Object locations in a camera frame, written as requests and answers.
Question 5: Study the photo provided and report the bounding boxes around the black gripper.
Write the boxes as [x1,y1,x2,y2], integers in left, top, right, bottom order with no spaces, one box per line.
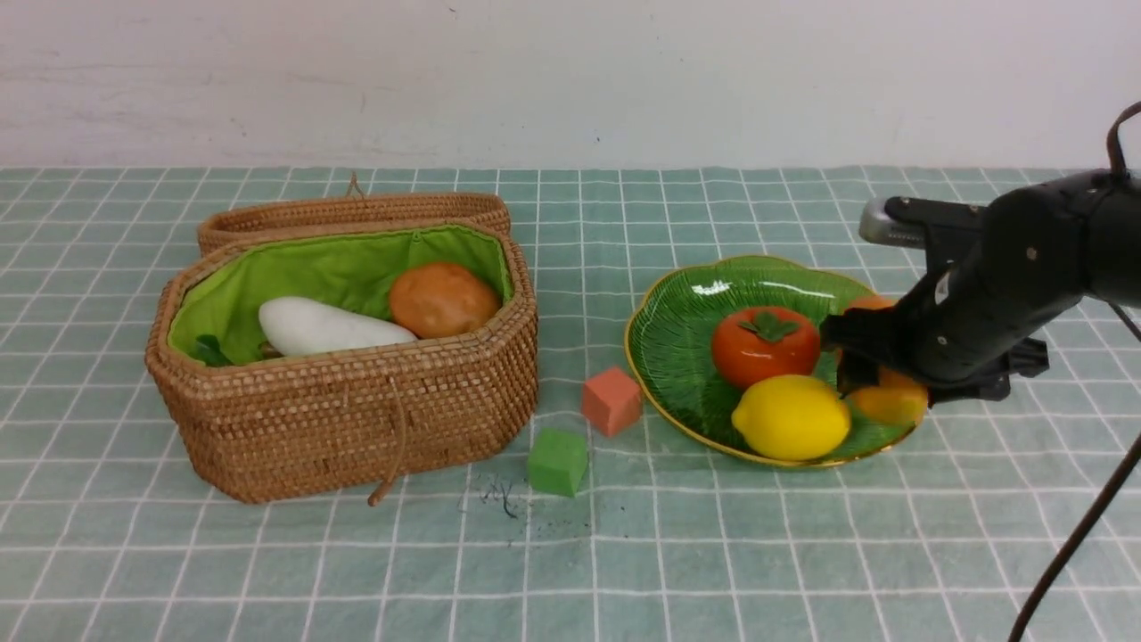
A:
[820,185,1087,405]

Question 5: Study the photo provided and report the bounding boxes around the yellow orange toy mango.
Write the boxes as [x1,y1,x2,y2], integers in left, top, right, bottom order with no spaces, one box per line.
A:
[837,294,930,426]

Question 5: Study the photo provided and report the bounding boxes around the yellow toy lemon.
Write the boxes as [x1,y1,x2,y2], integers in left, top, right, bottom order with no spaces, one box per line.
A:
[730,374,853,462]

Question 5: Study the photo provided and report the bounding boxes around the orange toy persimmon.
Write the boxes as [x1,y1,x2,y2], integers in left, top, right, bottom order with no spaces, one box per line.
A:
[710,306,822,391]

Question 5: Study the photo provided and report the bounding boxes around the brown toy potato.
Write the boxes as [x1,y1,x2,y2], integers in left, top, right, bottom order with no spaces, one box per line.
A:
[388,261,502,340]

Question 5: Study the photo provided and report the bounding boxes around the white toy radish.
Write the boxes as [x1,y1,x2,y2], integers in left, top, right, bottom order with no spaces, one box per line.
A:
[192,296,418,367]

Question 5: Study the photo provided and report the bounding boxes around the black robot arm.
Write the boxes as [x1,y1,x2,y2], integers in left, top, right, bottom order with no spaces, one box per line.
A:
[820,170,1140,405]

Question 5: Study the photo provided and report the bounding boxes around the green glass plate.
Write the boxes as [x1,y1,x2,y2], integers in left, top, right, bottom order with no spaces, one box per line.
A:
[624,255,872,468]

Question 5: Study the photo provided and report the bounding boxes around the salmon foam cube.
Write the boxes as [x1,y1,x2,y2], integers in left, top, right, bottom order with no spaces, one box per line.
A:
[581,366,644,438]

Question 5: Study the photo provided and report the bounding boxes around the checkered green tablecloth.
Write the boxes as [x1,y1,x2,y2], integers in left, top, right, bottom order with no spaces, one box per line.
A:
[1,166,1138,641]

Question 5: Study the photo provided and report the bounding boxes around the green foam cube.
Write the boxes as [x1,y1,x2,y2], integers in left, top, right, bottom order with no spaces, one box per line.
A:
[527,428,588,498]

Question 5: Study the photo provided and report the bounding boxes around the wicker basket green lining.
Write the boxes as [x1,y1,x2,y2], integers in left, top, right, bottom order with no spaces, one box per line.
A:
[145,174,540,506]

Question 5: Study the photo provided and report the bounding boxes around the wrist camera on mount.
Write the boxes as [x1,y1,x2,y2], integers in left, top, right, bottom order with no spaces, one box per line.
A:
[858,196,987,273]

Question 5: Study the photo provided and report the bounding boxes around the black cable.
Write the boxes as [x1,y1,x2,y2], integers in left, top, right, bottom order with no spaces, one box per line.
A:
[1008,101,1141,642]

